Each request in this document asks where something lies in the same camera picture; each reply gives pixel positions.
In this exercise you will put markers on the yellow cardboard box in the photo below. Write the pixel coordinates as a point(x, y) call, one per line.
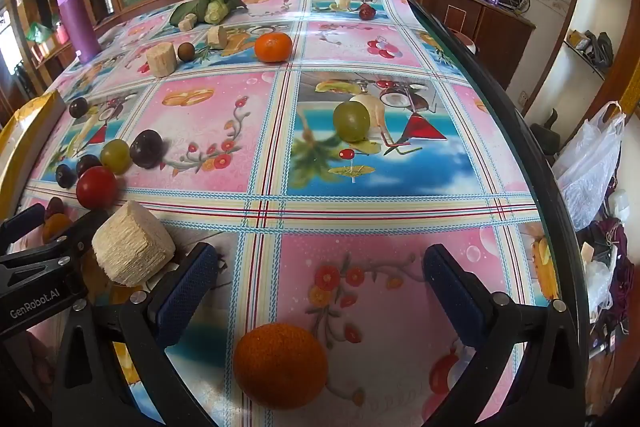
point(25, 132)

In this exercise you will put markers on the purple thermos bottle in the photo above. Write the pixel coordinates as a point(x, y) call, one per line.
point(77, 19)

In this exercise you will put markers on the green leaf bundle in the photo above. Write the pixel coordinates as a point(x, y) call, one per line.
point(187, 9)

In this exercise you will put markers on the large dark plum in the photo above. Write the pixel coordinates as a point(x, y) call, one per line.
point(146, 148)

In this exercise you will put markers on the large orange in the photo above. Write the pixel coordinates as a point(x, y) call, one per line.
point(280, 364)

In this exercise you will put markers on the green bag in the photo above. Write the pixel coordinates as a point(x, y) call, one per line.
point(39, 33)

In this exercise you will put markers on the small pink bottle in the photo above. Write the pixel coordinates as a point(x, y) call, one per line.
point(61, 34)

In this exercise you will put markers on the small sugarcane piece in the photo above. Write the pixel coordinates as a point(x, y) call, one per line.
point(217, 37)
point(187, 22)

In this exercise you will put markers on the fruit printed tablecloth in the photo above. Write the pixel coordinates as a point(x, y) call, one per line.
point(215, 142)

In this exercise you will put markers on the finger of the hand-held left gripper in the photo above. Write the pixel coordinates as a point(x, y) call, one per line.
point(75, 232)
point(25, 219)

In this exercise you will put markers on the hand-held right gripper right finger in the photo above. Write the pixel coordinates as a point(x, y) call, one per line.
point(450, 292)

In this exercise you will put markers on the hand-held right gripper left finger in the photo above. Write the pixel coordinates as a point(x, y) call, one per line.
point(187, 292)

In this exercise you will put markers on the white plastic bag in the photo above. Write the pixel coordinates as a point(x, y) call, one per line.
point(590, 167)

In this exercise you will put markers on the pale green vegetable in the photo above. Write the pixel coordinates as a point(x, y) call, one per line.
point(216, 10)

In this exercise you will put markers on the red tomato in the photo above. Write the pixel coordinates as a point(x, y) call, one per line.
point(97, 187)

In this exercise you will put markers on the dark red fruit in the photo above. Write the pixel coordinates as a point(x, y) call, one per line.
point(54, 207)

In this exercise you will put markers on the green grape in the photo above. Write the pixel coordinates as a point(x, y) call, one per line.
point(351, 121)
point(116, 155)

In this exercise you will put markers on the brown longan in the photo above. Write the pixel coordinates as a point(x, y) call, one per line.
point(186, 51)

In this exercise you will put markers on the wooden side cabinet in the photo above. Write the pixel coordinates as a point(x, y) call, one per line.
point(500, 37)

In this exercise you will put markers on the small orange fruit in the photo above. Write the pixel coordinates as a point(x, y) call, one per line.
point(56, 228)

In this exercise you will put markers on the large pale sugarcane chunk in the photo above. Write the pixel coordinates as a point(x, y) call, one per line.
point(132, 249)

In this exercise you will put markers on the red cherry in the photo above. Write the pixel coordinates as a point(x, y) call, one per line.
point(366, 12)

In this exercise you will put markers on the orange mandarin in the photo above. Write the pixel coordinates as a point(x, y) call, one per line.
point(273, 47)

